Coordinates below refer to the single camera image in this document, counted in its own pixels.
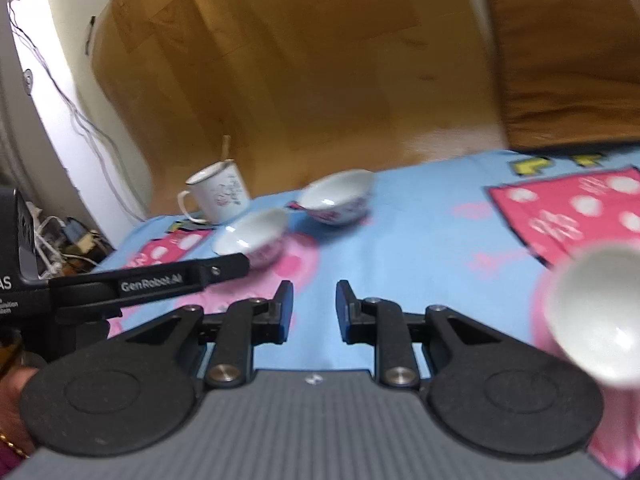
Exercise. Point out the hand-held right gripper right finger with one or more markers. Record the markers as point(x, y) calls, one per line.
point(342, 310)

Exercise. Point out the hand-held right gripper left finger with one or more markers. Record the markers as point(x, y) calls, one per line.
point(286, 310)

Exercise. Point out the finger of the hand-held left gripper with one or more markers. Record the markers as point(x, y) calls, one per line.
point(160, 284)

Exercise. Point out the white bowl pink pattern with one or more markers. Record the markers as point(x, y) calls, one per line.
point(250, 230)
point(337, 202)
point(595, 305)

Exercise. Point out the person's left forearm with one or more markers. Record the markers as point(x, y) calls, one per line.
point(7, 464)

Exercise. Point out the person's left hand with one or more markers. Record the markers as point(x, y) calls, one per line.
point(10, 400)

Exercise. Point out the white printed mug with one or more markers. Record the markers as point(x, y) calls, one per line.
point(220, 200)

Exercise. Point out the cartoon printed blanket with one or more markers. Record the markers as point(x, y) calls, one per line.
point(425, 240)

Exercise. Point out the wooden board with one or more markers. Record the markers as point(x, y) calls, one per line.
point(300, 60)

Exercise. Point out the brown seat cushion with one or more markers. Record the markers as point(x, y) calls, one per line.
point(565, 60)

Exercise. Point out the small black bracket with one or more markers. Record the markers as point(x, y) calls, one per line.
point(91, 35)

